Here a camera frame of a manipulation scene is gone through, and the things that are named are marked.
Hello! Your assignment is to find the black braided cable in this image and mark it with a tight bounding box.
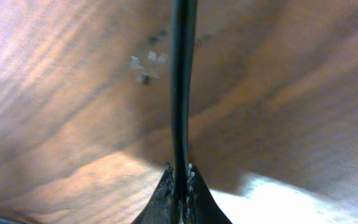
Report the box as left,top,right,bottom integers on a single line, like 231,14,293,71
170,0,198,200

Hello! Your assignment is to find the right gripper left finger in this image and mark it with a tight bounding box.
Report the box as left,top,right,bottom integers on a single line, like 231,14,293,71
132,164,180,224

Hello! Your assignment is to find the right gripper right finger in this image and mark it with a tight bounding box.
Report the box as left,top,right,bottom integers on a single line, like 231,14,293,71
183,164,232,224

